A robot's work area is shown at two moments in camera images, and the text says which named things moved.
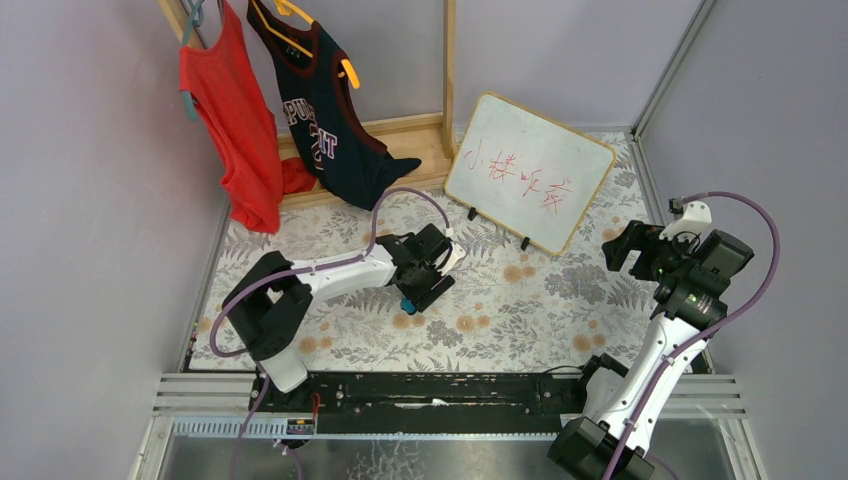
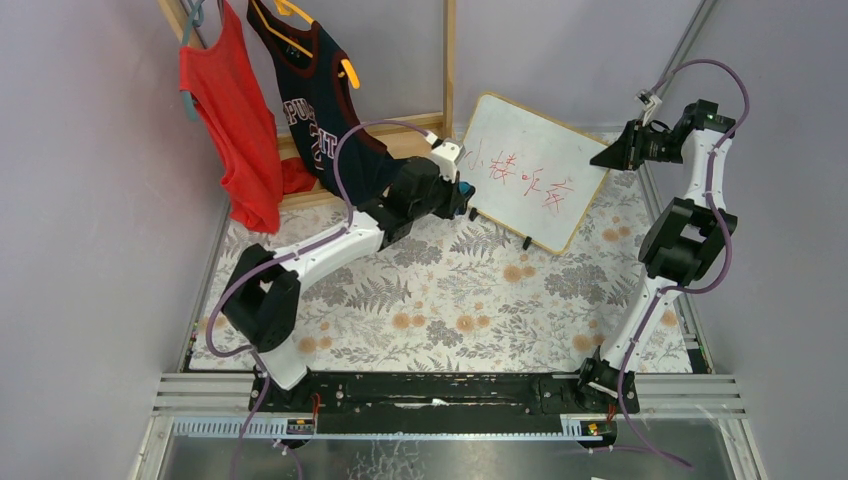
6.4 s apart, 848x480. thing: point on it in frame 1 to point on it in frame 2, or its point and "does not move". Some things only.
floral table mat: x=514 y=307 does not move
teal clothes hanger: x=196 y=20 does not move
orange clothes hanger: x=291 y=8 does not move
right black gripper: x=626 y=246 to x=631 y=145
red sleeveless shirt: x=240 y=125 does not move
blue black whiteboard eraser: x=408 y=306 to x=466 y=189
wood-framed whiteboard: x=527 y=171 does not move
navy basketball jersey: x=345 y=161 does not move
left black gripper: x=424 y=287 to x=454 y=196
